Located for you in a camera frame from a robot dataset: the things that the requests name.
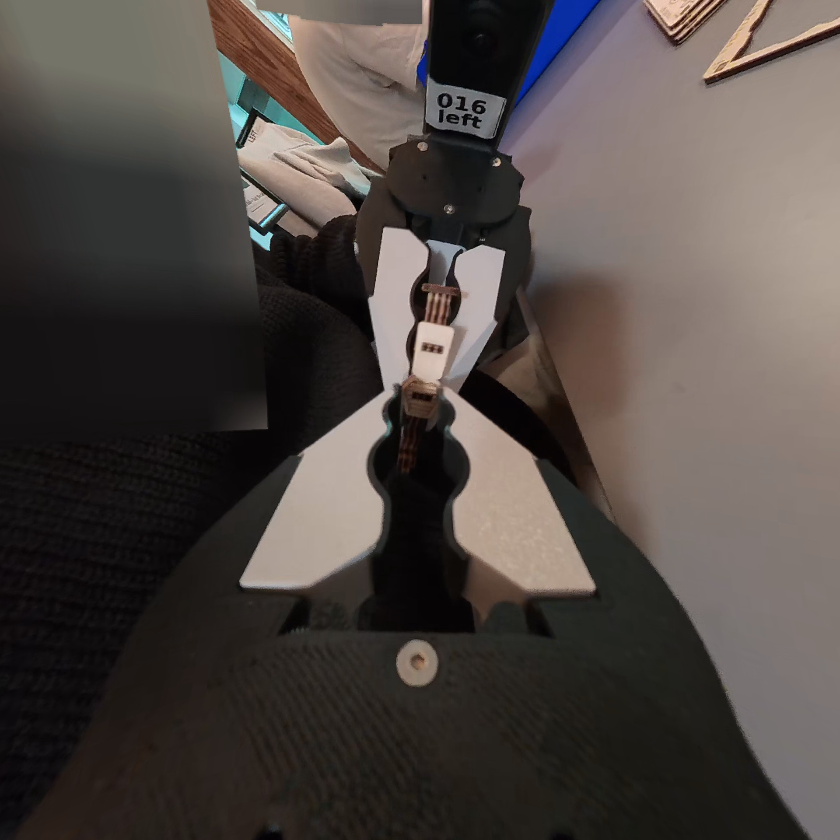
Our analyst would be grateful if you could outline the person's black knit sweater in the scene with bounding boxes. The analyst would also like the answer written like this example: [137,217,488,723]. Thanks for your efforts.
[0,217,578,837]

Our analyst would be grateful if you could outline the standing sign board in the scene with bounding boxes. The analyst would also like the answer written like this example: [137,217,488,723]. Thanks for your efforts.
[236,108,290,231]

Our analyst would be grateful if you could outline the beige jacket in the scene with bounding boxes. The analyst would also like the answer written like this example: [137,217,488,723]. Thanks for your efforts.
[238,125,382,237]

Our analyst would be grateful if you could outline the punched wooden puzzle sheet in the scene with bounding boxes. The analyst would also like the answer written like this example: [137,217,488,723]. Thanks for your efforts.
[702,0,840,84]

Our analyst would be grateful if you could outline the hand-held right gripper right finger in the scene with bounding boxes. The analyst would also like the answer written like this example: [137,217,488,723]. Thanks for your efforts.
[436,388,598,627]

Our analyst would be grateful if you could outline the stack of wooden puzzle sheets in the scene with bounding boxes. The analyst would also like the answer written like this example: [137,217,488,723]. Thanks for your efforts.
[643,0,729,46]

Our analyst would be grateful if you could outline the blue plastic bin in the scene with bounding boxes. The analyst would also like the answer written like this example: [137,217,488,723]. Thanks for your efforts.
[416,0,603,109]

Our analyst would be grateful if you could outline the wooden puzzle model assembly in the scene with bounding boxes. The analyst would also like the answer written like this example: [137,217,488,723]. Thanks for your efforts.
[397,282,468,476]

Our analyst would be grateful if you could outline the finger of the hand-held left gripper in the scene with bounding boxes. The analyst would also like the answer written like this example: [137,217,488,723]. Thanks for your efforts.
[443,246,508,398]
[367,226,434,395]

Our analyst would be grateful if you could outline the person's left forearm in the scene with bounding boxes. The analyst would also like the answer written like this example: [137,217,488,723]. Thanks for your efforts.
[269,213,368,342]

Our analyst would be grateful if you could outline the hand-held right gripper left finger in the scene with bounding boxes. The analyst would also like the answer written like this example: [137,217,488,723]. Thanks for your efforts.
[238,387,403,631]

